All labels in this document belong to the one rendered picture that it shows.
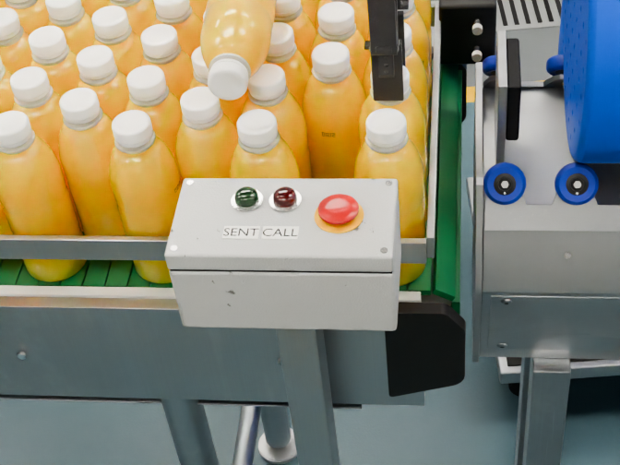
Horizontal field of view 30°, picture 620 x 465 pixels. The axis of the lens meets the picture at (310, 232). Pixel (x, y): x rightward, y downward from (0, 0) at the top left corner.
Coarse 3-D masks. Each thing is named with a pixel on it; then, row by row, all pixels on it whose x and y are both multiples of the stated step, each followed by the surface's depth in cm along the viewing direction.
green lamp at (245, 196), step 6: (246, 186) 104; (240, 192) 104; (246, 192) 104; (252, 192) 104; (234, 198) 104; (240, 198) 103; (246, 198) 103; (252, 198) 103; (258, 198) 104; (240, 204) 104; (246, 204) 103; (252, 204) 104
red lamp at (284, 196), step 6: (282, 186) 104; (276, 192) 104; (282, 192) 103; (288, 192) 103; (294, 192) 104; (276, 198) 103; (282, 198) 103; (288, 198) 103; (294, 198) 103; (276, 204) 103; (282, 204) 103; (288, 204) 103
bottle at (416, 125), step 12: (372, 96) 116; (408, 96) 116; (372, 108) 117; (396, 108) 116; (408, 108) 117; (420, 108) 118; (360, 120) 119; (408, 120) 117; (420, 120) 118; (360, 132) 120; (408, 132) 117; (420, 132) 118; (360, 144) 121; (420, 144) 119
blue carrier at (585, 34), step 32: (576, 0) 119; (608, 0) 106; (576, 32) 118; (608, 32) 106; (576, 64) 118; (608, 64) 107; (576, 96) 118; (608, 96) 109; (576, 128) 118; (608, 128) 111; (576, 160) 120; (608, 160) 118
